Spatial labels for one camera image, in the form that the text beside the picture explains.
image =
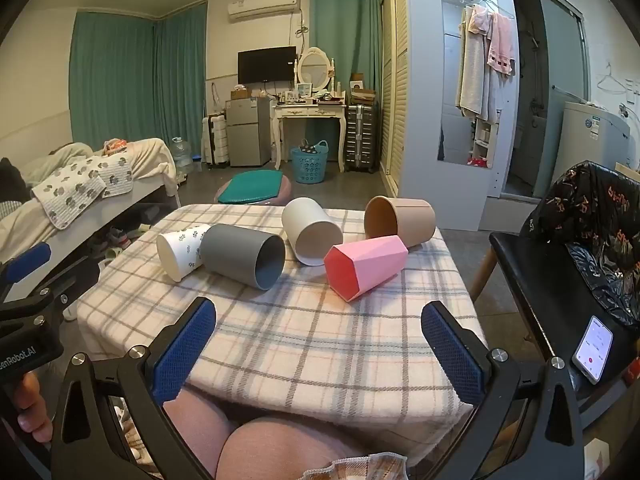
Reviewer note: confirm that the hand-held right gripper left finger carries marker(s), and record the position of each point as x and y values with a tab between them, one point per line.
184	357

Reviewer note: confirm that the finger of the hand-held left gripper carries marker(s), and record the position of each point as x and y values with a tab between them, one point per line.
27	262
75	277

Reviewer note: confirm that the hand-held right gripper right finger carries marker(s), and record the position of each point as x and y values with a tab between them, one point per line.
452	357

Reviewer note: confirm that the white leaf-print cup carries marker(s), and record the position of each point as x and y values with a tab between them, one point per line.
177	254

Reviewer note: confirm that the grey cup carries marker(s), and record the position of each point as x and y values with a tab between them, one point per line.
230	254

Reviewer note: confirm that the pink faceted cup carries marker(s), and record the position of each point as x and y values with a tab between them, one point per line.
371	261

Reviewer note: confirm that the brown cup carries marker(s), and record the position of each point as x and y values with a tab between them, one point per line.
411	220

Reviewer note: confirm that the cream white cup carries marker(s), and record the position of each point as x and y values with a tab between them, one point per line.
306	225

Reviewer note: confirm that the person's left hand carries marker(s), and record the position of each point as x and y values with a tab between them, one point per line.
30	407

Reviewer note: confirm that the person's left leg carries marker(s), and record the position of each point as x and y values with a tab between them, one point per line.
192	427

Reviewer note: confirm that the person's leg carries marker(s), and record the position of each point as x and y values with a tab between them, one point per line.
290	452
192	427

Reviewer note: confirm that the dark cloth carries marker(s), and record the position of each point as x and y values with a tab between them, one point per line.
11	180

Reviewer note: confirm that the leaf-print blanket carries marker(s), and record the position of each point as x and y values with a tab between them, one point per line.
75	187

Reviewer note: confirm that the black chair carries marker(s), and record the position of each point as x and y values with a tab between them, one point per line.
530	285

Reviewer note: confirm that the plaid tablecloth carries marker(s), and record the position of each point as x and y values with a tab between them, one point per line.
300	332

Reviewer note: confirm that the bed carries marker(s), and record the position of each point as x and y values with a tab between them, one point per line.
145	160

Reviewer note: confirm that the smartphone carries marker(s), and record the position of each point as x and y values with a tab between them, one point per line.
592	350

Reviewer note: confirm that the person's right leg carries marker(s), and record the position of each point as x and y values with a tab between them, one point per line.
290	452

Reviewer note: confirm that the person's plaid garment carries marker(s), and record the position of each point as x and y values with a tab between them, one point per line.
360	467

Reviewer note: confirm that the water jug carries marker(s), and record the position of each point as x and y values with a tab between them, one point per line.
181	156

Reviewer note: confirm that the green mat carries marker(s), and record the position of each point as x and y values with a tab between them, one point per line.
248	187

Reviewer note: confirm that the pink stool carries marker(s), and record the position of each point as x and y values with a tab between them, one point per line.
286	192

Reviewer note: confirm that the cream suitcase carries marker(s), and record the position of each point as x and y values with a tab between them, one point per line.
214	140

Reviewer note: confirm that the black printed bag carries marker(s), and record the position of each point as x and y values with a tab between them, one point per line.
585	210

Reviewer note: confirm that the wide teal curtain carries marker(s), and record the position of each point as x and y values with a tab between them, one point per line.
125	75

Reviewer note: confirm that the silver fridge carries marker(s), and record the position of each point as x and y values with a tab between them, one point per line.
248	132

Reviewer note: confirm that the blue laundry basket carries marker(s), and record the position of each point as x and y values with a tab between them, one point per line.
310	166

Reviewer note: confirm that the silver suitcase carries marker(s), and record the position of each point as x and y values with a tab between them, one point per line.
361	137

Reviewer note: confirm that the cardboard box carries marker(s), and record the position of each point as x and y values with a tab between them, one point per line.
240	93

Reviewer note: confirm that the white washing machine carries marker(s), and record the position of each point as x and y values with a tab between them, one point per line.
590	135

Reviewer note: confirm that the white dressing table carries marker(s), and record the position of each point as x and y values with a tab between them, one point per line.
309	110

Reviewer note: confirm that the louvred wardrobe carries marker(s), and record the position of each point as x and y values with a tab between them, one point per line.
395	85

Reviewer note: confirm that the black television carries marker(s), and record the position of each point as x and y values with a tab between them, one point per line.
266	64

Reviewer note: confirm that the grey hanging towel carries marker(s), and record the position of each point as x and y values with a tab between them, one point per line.
472	70

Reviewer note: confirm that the pink hanging towel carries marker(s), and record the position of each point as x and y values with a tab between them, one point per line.
502	45

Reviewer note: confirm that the oval vanity mirror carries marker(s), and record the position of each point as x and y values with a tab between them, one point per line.
315	67

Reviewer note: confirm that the white air conditioner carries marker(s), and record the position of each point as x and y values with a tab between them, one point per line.
264	6

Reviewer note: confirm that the narrow teal curtain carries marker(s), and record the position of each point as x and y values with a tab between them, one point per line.
345	25

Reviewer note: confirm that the wall mirror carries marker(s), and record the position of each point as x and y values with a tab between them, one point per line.
455	135

